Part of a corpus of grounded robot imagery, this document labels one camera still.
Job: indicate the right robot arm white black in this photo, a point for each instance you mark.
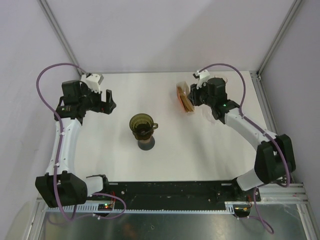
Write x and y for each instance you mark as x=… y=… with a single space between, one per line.
x=274 y=153

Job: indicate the orange coffee filter box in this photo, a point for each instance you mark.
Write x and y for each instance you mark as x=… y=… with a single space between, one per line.
x=179 y=85

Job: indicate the clear plastic dripper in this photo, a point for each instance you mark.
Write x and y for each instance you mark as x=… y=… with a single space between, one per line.
x=207 y=114

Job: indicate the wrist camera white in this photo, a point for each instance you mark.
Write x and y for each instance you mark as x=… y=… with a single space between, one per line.
x=93 y=81
x=202 y=77

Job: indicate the olive green plastic dripper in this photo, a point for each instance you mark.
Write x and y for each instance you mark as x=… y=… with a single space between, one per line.
x=142 y=126

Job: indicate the aluminium frame post right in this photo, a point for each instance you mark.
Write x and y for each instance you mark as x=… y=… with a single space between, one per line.
x=280 y=34

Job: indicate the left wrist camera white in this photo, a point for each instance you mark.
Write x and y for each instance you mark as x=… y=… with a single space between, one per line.
x=93 y=81

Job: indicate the grey carafe with red rim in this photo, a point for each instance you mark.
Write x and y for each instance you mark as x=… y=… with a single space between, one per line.
x=146 y=145

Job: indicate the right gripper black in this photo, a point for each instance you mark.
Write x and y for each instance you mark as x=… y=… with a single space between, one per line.
x=194 y=93

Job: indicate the aluminium frame post left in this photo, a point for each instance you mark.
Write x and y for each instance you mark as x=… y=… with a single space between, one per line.
x=52 y=20

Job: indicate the grey slotted cable duct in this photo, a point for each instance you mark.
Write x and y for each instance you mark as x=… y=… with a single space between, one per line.
x=207 y=208

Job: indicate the aluminium frame rail right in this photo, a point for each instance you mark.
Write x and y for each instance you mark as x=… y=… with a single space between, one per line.
x=259 y=110

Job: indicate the aluminium frame post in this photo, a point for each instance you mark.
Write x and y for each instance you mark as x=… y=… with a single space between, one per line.
x=280 y=34
x=52 y=20

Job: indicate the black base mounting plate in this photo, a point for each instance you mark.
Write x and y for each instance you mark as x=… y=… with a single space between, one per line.
x=179 y=193

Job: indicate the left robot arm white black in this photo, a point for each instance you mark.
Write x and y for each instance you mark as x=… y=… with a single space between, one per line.
x=60 y=186

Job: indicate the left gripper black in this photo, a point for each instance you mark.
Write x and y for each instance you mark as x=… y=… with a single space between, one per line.
x=103 y=107

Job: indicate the glass beaker with orange contents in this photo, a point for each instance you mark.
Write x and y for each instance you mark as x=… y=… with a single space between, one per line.
x=222 y=77

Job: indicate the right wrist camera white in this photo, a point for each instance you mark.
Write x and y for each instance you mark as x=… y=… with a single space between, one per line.
x=202 y=77

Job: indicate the brown paper coffee filters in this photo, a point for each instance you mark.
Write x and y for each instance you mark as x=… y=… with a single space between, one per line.
x=187 y=104

